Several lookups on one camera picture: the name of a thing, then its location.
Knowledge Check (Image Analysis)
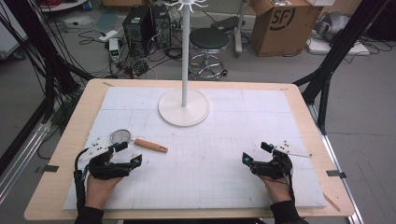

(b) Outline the grey bag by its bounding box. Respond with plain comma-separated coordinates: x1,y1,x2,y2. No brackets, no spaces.
313,10,352,43

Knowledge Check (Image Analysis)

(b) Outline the person's right hand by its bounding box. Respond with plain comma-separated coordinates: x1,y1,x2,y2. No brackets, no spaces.
258,175,296,205

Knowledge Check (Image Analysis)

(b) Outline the black tripod stand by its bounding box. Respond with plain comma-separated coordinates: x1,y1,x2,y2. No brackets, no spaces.
292,0,391,136
0,0,96,124

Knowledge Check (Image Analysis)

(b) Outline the white round table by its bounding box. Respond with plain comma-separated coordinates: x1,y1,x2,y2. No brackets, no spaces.
37,0,89,13

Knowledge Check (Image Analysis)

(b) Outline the white hook stand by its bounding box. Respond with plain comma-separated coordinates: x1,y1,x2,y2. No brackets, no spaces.
158,0,211,128

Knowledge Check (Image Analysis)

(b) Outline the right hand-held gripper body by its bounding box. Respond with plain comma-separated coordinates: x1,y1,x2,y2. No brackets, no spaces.
248,139,313,181

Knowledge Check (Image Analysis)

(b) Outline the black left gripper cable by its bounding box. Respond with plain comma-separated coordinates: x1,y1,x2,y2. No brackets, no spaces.
73,147,92,217

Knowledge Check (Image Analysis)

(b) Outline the grey metal stand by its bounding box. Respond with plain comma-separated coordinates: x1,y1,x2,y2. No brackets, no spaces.
233,0,250,59

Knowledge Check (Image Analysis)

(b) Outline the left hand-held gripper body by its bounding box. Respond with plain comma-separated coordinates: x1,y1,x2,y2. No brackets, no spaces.
78,137,133,181

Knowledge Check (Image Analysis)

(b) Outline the white power strip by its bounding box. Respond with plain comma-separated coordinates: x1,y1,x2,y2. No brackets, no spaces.
98,29,120,43

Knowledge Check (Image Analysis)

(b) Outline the brown cardboard box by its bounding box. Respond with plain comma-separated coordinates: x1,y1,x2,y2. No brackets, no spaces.
249,0,324,58

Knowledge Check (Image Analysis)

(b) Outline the black computer tower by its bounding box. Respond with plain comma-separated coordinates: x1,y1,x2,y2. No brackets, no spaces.
150,3,173,49
122,5,154,59

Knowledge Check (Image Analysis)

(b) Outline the mesh strainer with wooden handle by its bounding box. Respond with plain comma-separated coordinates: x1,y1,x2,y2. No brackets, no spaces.
109,129,169,154

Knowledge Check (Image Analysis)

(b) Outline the black flat case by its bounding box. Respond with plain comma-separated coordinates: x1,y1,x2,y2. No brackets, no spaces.
210,15,240,33

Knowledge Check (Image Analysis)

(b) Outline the black round stool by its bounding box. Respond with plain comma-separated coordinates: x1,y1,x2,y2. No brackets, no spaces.
188,27,230,81

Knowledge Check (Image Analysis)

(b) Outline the white flat board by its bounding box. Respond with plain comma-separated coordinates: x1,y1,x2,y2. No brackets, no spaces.
305,36,372,57

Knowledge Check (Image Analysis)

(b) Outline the aluminium rail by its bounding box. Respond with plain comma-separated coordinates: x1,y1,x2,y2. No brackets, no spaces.
307,104,366,224
0,119,53,204

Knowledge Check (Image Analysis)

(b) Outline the white gridded board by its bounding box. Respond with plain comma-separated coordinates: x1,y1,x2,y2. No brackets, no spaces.
63,86,328,211

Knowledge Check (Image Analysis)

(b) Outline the black tape strip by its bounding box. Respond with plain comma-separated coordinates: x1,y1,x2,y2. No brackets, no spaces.
325,169,347,179
34,164,60,175

